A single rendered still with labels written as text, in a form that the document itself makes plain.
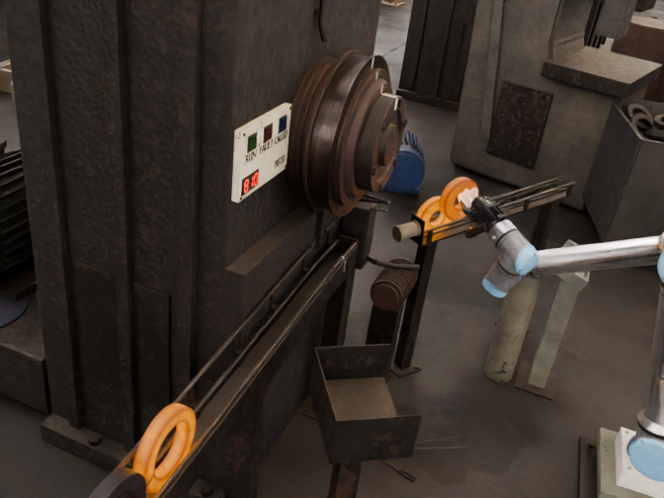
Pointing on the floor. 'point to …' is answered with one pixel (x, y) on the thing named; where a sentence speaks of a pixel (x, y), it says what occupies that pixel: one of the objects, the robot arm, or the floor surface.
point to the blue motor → (408, 166)
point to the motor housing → (389, 306)
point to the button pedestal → (551, 337)
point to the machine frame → (163, 204)
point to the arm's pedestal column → (587, 487)
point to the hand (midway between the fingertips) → (459, 194)
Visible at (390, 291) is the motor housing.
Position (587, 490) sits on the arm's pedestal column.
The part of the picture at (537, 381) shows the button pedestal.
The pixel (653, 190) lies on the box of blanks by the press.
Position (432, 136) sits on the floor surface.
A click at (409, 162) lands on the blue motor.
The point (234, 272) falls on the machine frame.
